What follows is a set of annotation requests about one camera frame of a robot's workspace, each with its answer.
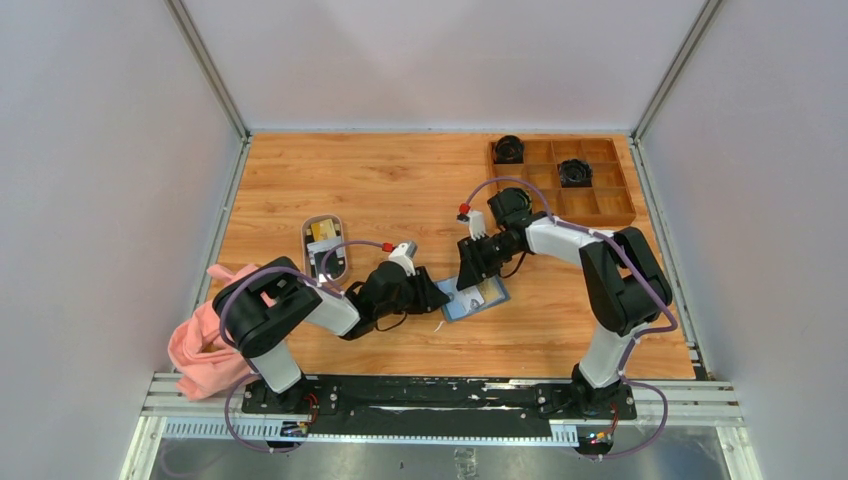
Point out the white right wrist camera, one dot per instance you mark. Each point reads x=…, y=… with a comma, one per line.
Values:
x=475, y=222

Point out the black rosette middle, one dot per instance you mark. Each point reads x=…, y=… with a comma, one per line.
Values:
x=575, y=173

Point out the aluminium frame rail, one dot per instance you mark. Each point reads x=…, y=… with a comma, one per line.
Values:
x=668, y=403

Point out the black rosette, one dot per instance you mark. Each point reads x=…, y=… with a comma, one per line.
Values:
x=508, y=149
x=575, y=173

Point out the wooden compartment tray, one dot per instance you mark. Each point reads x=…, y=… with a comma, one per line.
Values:
x=607, y=203

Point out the pink cloth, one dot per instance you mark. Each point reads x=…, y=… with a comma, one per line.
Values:
x=207, y=364

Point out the gold card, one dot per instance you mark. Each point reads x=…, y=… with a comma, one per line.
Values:
x=493, y=292

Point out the blue leather card holder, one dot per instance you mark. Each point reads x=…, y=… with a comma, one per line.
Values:
x=446, y=286

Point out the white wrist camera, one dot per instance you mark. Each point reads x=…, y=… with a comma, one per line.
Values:
x=475, y=222
x=403, y=255

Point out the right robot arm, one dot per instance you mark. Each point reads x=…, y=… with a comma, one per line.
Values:
x=626, y=287

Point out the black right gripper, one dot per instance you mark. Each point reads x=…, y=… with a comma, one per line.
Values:
x=474, y=267

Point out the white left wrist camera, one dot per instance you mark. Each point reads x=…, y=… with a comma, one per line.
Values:
x=403, y=255

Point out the silver card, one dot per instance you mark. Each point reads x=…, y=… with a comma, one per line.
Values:
x=466, y=301

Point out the black rosette top left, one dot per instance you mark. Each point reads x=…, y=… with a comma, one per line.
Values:
x=508, y=149

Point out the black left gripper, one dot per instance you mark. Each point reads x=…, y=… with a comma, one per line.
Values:
x=427, y=295

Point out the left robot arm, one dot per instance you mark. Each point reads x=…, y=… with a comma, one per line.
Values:
x=258, y=312

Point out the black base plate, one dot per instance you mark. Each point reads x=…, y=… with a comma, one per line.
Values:
x=453, y=407

